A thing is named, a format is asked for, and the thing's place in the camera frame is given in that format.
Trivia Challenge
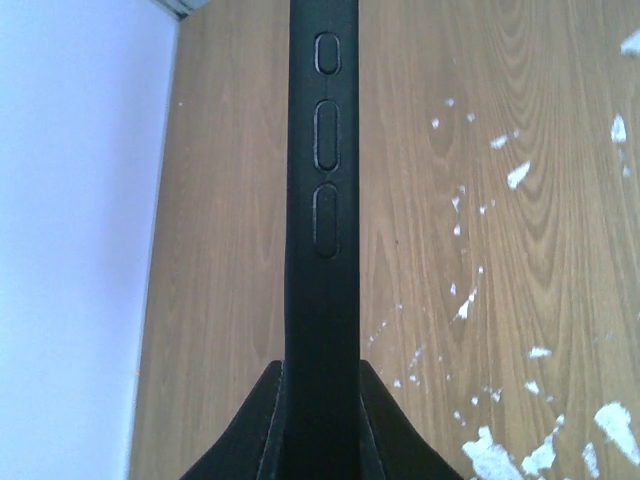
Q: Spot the white debris pile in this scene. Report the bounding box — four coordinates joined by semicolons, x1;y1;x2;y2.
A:
452;338;639;479

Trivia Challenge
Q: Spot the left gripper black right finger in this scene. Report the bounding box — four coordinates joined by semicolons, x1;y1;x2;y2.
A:
360;360;461;480

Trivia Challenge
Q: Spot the left aluminium corner post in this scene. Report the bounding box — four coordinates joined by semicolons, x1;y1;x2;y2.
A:
151;0;210;21

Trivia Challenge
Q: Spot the black phone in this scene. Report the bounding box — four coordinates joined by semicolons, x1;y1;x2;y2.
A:
282;1;361;479

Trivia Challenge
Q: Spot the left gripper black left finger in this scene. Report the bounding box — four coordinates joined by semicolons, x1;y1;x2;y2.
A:
181;360;282;480

